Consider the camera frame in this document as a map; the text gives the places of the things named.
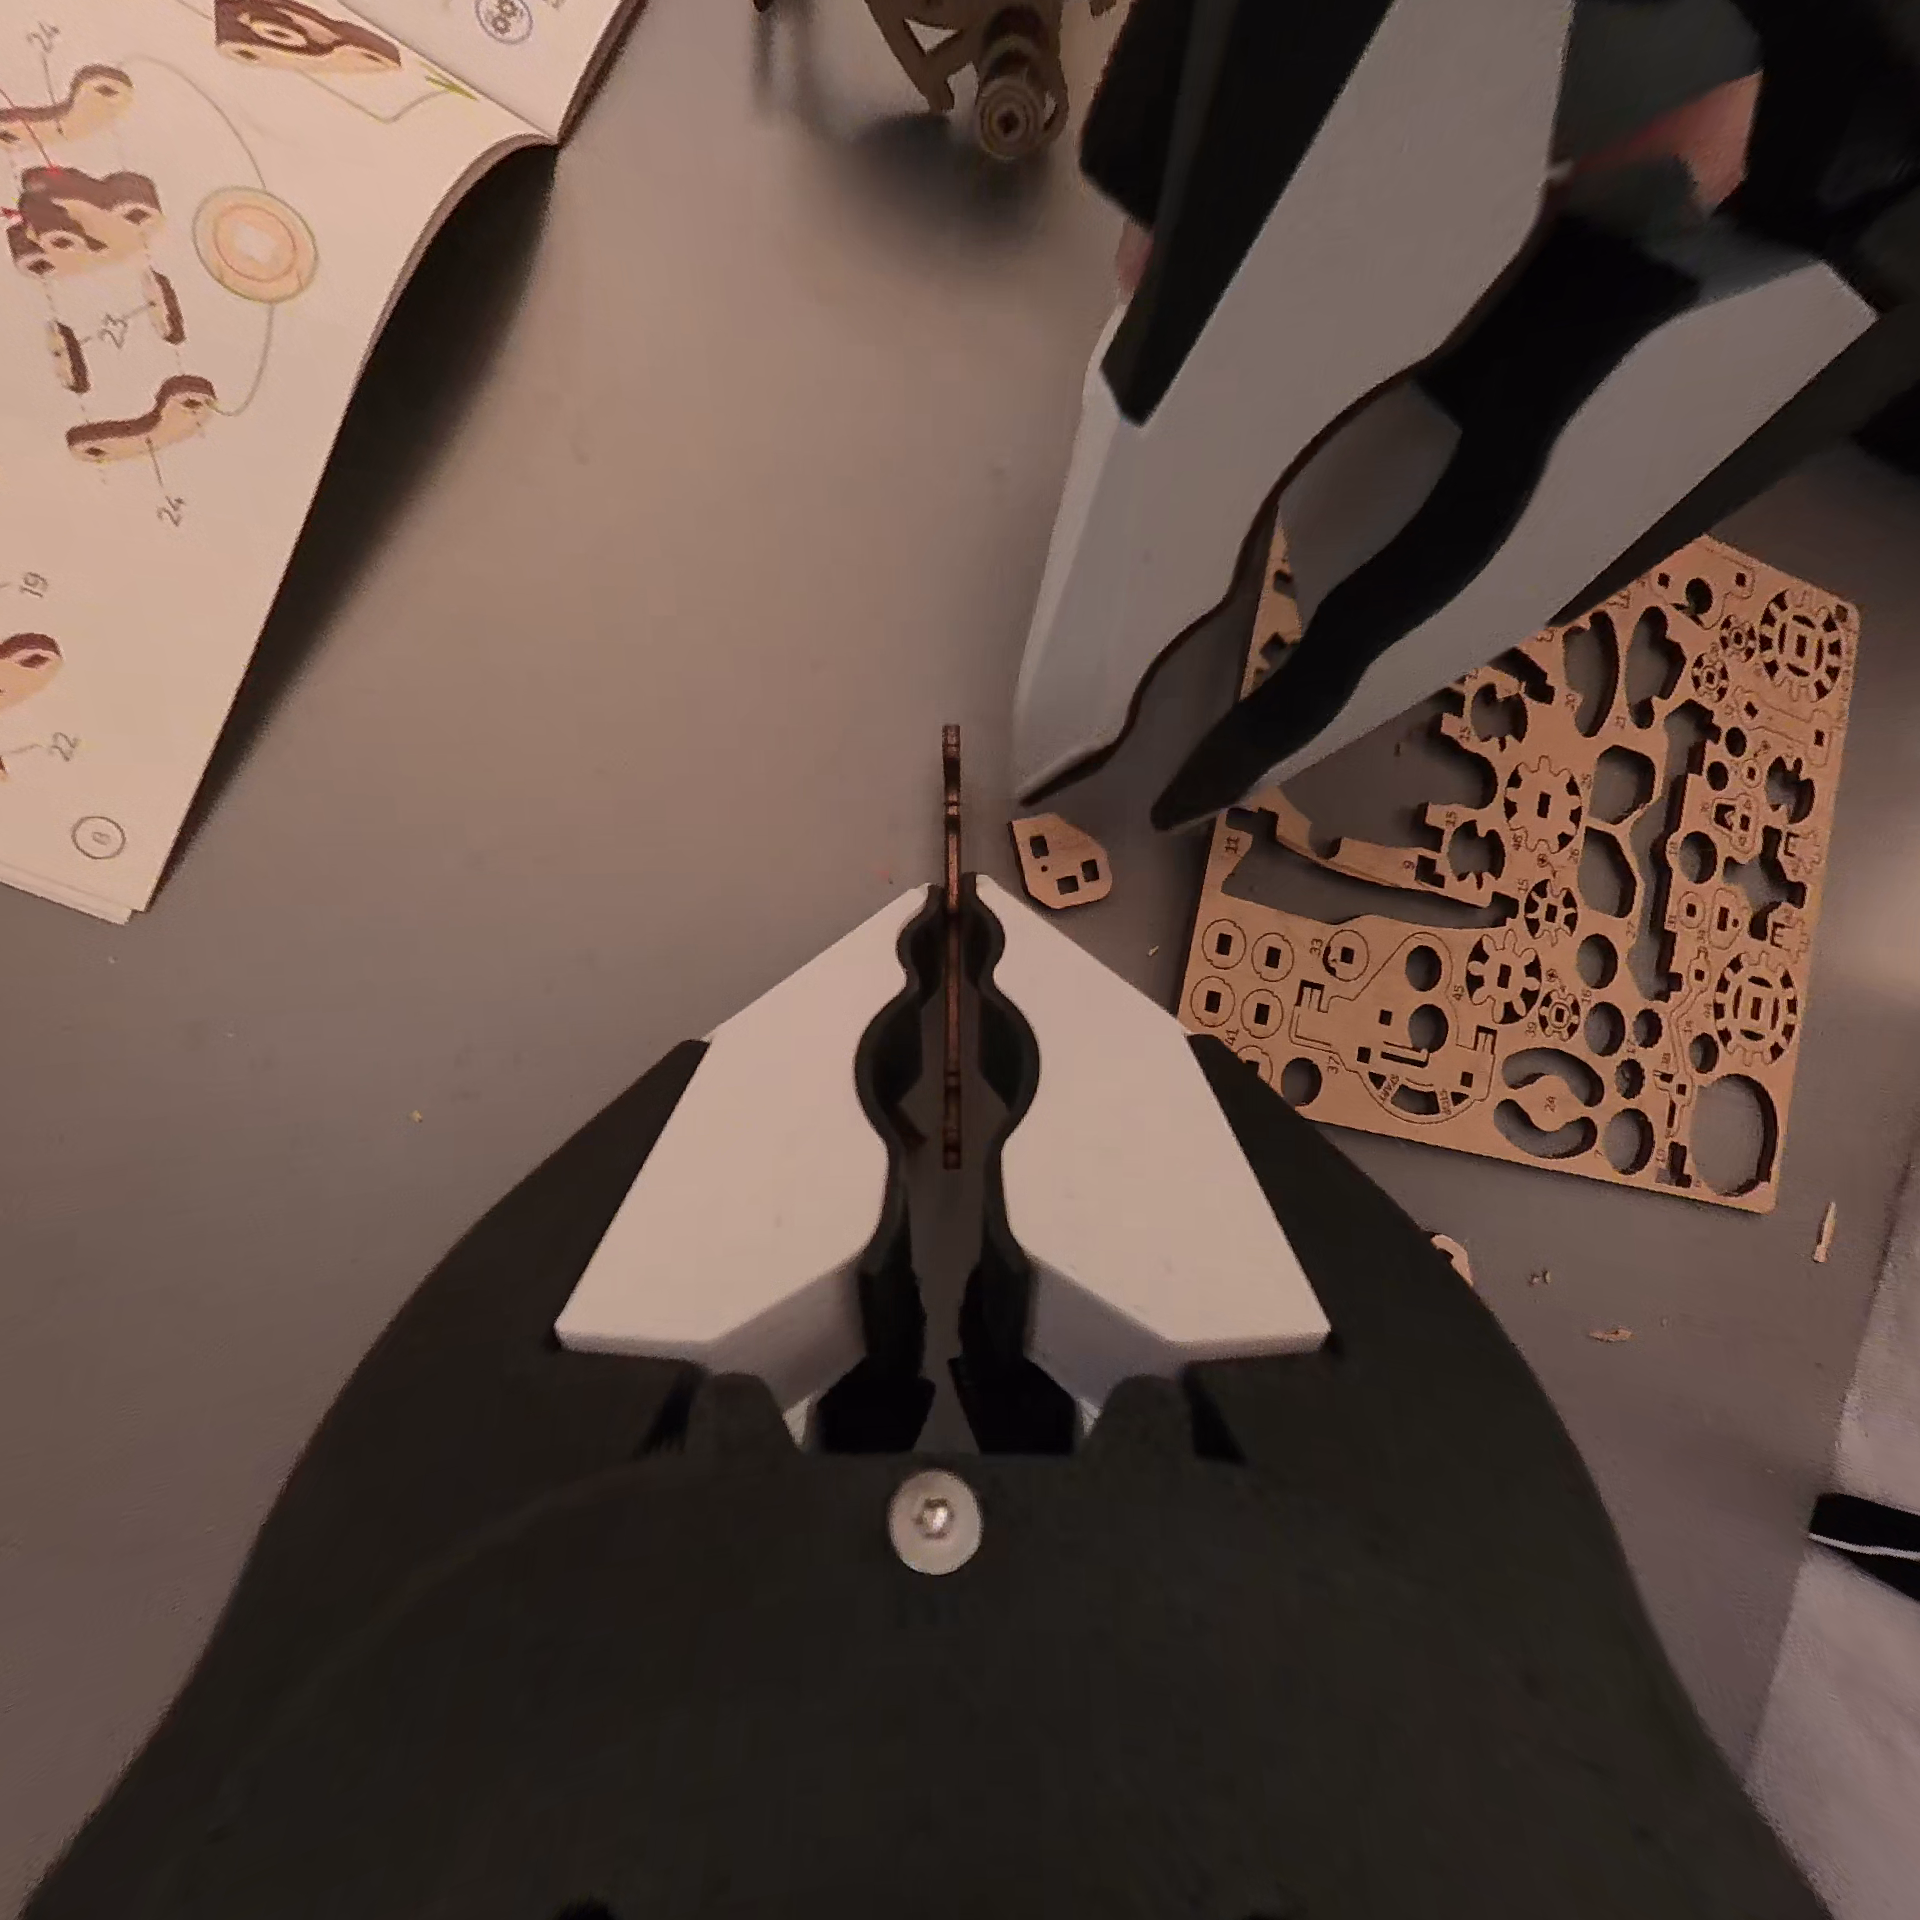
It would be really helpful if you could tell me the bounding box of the person's right hand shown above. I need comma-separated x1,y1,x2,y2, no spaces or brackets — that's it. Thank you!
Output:
1559,70,1759,197

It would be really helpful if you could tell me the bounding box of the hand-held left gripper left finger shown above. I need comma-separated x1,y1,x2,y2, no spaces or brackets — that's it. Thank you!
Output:
556,882,950,1404

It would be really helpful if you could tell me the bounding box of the thin wooden model part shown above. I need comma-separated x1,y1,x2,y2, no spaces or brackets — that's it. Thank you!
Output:
936,724,970,1167

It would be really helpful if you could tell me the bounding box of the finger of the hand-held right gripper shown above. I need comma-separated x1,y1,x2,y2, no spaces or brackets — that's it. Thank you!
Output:
1012,0,1580,807
1149,164,1885,836

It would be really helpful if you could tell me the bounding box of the partly built wooden model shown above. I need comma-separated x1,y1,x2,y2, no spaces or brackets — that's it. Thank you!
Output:
750,0,1120,162

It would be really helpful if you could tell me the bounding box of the black strap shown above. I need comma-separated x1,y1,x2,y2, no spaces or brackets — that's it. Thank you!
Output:
1808,1490,1920,1567

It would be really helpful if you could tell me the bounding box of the assembly instruction booklet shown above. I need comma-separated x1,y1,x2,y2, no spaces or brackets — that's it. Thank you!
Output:
0,0,649,927

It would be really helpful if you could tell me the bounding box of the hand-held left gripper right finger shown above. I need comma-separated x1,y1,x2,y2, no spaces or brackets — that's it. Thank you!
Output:
959,872,1335,1404

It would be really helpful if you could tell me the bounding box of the laser-cut wooden parts sheet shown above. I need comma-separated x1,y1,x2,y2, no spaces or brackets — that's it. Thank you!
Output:
1176,516,1862,1216

